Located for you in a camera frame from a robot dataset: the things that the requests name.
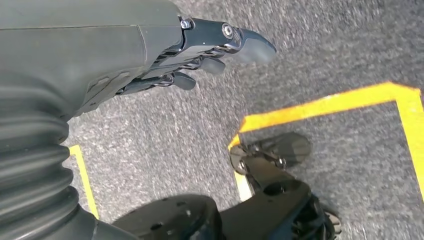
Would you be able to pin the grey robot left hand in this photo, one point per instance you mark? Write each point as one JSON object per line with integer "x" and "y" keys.
{"x": 82, "y": 49}

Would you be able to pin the yellow floor tape square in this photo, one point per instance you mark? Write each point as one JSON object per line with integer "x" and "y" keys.
{"x": 82, "y": 175}
{"x": 331, "y": 102}

